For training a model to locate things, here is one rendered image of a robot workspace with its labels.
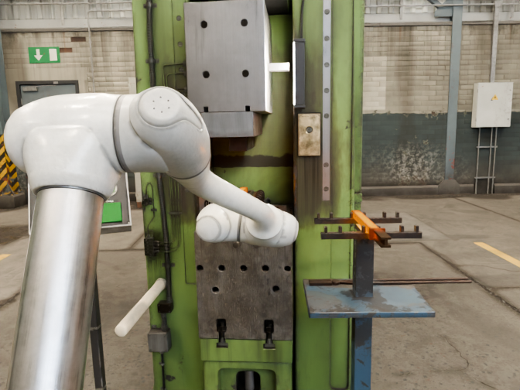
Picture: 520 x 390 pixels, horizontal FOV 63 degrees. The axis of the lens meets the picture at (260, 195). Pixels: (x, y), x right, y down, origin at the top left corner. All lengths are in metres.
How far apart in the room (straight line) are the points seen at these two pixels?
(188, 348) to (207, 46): 1.32
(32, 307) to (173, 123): 0.33
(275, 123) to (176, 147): 1.45
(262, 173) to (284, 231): 0.96
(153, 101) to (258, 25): 1.05
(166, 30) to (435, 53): 6.77
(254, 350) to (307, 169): 0.77
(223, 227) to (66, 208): 0.56
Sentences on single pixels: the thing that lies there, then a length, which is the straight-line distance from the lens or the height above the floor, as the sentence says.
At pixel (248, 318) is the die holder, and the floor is 0.56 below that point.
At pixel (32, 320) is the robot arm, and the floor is 1.05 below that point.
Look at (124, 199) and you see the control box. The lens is 1.67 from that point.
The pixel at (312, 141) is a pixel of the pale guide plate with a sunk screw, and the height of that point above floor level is 1.24.
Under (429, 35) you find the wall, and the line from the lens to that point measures 8.27.
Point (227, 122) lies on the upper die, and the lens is 1.65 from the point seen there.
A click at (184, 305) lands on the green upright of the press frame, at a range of 2.00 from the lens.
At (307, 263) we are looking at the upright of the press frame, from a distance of 1.86.
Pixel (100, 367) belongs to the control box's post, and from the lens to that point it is 1.98.
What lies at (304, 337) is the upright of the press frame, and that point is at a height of 0.38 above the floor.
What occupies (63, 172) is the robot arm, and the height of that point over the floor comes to 1.25.
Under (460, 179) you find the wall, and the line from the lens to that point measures 8.48.
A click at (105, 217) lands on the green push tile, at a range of 1.64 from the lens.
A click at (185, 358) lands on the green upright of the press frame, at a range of 2.12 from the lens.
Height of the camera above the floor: 1.31
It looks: 9 degrees down
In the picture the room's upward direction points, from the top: 1 degrees counter-clockwise
